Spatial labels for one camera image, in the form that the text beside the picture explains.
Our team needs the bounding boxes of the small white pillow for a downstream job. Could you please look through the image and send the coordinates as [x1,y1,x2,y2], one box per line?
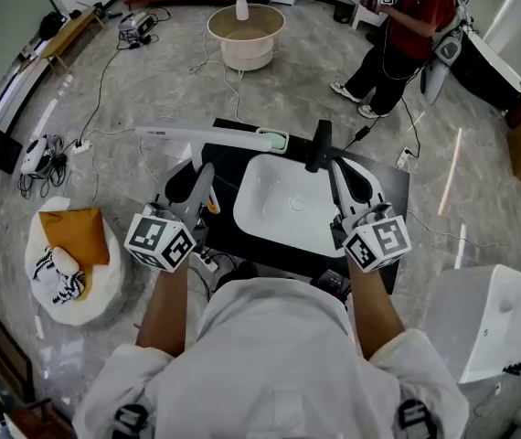
[51,246,81,276]

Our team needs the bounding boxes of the white square bin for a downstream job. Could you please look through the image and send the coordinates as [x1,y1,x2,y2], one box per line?
[424,264,521,386]

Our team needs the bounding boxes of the person's white shirt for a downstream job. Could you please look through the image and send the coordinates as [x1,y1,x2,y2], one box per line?
[71,275,471,439]

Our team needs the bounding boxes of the black vanity table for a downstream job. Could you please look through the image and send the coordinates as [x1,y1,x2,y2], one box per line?
[164,117,411,295]

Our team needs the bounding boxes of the dark wooden shelf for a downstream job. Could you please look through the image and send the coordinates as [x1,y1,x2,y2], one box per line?
[0,290,36,402]

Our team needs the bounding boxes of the orange cushion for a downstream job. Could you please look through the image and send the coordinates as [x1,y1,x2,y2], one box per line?
[37,207,111,268]

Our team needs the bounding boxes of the wooden bench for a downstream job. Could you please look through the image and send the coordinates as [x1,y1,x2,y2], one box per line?
[39,6,107,73]

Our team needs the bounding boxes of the black cable bundle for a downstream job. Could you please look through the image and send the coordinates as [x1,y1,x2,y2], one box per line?
[16,134,69,200]

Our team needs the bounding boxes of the white beanbag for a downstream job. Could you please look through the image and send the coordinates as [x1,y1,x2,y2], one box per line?
[24,195,127,327]

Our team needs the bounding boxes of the yellow flat cushion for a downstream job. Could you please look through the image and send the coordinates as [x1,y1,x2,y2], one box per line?
[77,262,97,301]

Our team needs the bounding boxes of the person's right forearm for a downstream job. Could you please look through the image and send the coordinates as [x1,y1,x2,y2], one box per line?
[346,261,406,360]

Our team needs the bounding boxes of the green soap dish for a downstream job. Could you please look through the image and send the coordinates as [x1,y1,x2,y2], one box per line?
[256,127,291,155]

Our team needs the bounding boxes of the black bag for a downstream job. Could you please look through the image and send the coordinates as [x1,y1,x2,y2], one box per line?
[38,10,69,41]

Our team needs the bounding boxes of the person's left forearm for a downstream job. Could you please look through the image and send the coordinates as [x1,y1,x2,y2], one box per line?
[134,262,189,359]

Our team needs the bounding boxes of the round white side table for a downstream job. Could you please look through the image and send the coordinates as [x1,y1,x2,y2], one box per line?
[207,3,287,72]

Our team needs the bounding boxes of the black trash bin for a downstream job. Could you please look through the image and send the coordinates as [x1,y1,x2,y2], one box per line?
[332,0,356,25]

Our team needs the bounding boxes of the dark counter with white top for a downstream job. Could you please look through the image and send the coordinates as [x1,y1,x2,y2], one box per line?
[450,29,521,112]

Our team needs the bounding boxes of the white grey pod device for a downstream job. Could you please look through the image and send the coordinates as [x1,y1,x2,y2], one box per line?
[420,59,449,107]
[433,32,465,68]

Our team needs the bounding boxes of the black harness strap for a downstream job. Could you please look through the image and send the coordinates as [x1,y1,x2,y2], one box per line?
[397,398,438,439]
[112,403,150,439]

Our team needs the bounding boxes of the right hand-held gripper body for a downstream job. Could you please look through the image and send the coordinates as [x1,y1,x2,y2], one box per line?
[331,201,412,273]

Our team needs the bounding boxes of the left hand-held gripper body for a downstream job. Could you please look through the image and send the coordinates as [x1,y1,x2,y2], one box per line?
[123,202,209,273]

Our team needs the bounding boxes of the white cable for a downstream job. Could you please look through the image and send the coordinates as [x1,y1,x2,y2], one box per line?
[188,29,246,125]
[90,115,182,137]

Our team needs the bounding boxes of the black faucet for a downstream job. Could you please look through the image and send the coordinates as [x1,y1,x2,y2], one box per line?
[304,119,334,174]

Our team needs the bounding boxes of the brown wooden crate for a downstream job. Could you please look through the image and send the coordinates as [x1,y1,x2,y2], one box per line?
[2,398,77,439]

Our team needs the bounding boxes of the person's dark trousers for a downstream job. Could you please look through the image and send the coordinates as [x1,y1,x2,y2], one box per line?
[214,261,261,292]

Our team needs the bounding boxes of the white round device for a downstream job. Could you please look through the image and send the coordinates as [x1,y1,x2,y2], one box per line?
[19,134,55,177]

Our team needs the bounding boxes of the black white striped cloth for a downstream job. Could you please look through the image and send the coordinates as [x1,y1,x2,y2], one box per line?
[31,247,87,305]

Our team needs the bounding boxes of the silver grey device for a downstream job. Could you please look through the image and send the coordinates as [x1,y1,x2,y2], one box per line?
[117,10,156,34]

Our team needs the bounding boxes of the white sink basin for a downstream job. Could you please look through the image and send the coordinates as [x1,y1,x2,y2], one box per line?
[232,152,383,259]

